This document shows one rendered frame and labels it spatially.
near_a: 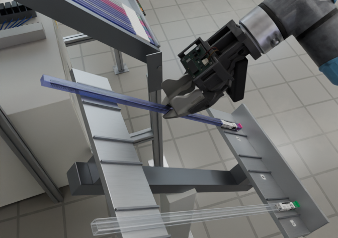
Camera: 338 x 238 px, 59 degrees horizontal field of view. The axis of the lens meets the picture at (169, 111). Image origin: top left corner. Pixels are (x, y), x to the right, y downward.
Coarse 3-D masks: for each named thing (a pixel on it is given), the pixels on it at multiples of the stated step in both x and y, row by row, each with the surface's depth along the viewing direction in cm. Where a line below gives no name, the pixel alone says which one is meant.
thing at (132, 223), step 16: (224, 208) 48; (240, 208) 51; (256, 208) 54; (272, 208) 58; (96, 224) 32; (112, 224) 33; (128, 224) 34; (144, 224) 36; (160, 224) 38; (176, 224) 40
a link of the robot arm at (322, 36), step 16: (336, 16) 47; (304, 32) 48; (320, 32) 47; (336, 32) 46; (304, 48) 51; (320, 48) 48; (336, 48) 47; (320, 64) 50; (336, 64) 47; (336, 80) 49
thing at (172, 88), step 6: (168, 78) 56; (180, 78) 57; (186, 78) 58; (162, 84) 57; (168, 84) 57; (174, 84) 58; (180, 84) 58; (186, 84) 59; (192, 84) 58; (168, 90) 58; (174, 90) 59; (180, 90) 59; (186, 90) 58; (192, 90) 59; (168, 96) 60; (174, 96) 59; (162, 102) 60; (168, 102) 59
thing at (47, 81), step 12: (48, 84) 43; (60, 84) 44; (72, 84) 45; (96, 96) 48; (108, 96) 49; (120, 96) 51; (144, 108) 55; (156, 108) 57; (168, 108) 59; (204, 120) 67; (216, 120) 70
